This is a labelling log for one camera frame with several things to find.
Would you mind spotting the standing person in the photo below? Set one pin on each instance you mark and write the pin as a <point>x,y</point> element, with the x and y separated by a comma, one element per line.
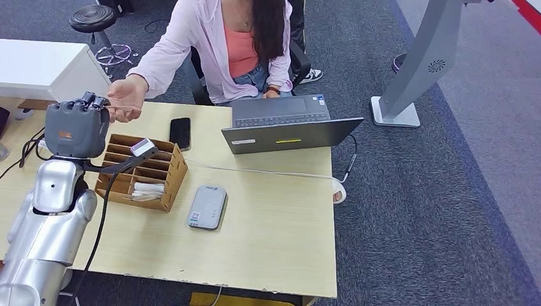
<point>296,25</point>

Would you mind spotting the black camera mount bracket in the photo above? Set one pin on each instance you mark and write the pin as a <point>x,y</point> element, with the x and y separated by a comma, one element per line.
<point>122,166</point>

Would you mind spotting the person's right hand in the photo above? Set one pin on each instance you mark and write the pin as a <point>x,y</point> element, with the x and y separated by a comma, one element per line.
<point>127,95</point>

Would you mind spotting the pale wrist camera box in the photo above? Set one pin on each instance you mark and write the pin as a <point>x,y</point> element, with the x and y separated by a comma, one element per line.
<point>143,147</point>

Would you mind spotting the red white partition edge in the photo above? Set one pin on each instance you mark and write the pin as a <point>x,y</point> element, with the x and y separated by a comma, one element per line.
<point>528,10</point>

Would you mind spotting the white cabinet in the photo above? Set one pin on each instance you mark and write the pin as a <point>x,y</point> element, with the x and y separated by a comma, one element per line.
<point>42,67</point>

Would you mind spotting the grey card reader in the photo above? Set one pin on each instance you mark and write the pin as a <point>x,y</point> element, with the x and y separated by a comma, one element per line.
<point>207,208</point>

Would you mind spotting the black smartphone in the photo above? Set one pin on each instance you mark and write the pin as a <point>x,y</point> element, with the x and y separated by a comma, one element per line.
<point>180,133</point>

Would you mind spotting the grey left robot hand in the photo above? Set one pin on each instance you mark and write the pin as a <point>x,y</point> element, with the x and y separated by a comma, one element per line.
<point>76,126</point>

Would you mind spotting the grey kiosk stand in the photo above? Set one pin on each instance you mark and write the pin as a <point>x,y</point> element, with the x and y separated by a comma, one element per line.
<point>427,55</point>

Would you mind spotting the dark shoe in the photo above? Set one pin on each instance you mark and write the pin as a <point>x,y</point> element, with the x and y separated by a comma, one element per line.
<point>398,63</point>

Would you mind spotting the person's left forearm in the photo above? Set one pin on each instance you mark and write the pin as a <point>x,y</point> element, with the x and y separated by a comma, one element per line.
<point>281,72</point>

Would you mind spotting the grey laptop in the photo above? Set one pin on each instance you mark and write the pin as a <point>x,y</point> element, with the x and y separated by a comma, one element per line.
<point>287,137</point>

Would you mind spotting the wooden compartment card box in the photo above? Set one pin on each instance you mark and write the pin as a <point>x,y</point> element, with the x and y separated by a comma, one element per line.
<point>173,177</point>

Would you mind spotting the black flat device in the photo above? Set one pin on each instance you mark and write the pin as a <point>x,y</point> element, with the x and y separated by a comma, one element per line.
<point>3,120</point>

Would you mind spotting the black round stool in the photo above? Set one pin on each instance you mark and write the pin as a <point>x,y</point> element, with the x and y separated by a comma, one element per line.
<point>92,17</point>

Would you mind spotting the person's left hand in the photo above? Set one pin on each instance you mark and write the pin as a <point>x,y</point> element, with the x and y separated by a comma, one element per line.
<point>271,94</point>

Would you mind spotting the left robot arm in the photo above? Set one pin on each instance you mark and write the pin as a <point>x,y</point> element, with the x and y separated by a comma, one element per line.
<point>46,228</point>

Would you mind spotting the person's right forearm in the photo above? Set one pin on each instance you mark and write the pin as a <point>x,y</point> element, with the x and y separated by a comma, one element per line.
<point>162,63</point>

